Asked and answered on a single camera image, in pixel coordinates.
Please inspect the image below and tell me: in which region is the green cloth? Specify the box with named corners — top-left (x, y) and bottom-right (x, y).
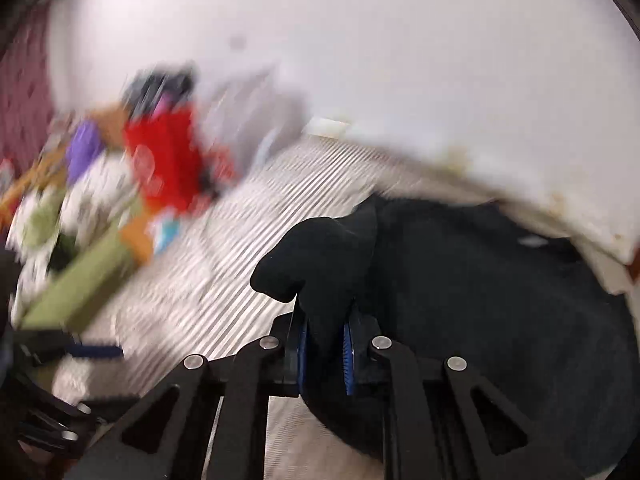
top-left (20, 230), bottom-right (147, 332)

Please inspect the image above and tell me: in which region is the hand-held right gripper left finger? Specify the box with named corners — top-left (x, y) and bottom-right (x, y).
top-left (65, 305), bottom-right (308, 480)

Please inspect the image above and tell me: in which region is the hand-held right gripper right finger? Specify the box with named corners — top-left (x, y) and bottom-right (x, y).
top-left (342, 305), bottom-right (586, 480)

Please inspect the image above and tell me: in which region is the red bag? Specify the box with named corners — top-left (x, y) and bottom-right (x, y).
top-left (122, 105), bottom-right (237, 217)

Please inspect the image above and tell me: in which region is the black sweatshirt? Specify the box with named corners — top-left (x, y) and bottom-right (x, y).
top-left (250, 195), bottom-right (640, 476)

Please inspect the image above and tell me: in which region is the orange item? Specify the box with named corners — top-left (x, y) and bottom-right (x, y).
top-left (119, 214), bottom-right (157, 267)

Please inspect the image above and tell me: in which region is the dark clothes pile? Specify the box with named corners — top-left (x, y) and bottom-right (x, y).
top-left (122, 64), bottom-right (197, 117)

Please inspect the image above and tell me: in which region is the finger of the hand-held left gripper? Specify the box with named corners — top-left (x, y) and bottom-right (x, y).
top-left (20, 332), bottom-right (126, 363)
top-left (10, 392), bottom-right (143, 461)

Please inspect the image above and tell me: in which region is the purple item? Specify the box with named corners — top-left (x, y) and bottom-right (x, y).
top-left (64, 119), bottom-right (104, 184)

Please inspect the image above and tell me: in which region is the maroon headboard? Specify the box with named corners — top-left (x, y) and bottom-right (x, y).
top-left (0, 5), bottom-right (57, 172)

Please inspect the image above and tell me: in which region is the white patterned cloth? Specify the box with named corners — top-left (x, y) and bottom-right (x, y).
top-left (15, 155), bottom-right (146, 271)

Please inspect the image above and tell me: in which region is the white stained pillow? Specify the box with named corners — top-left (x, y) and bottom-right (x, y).
top-left (310, 115), bottom-right (640, 296)

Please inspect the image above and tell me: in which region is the grey cloth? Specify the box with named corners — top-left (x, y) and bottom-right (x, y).
top-left (200, 67), bottom-right (312, 172)

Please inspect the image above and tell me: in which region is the striped bedsheet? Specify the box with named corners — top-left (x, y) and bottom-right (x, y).
top-left (50, 135), bottom-right (501, 480)

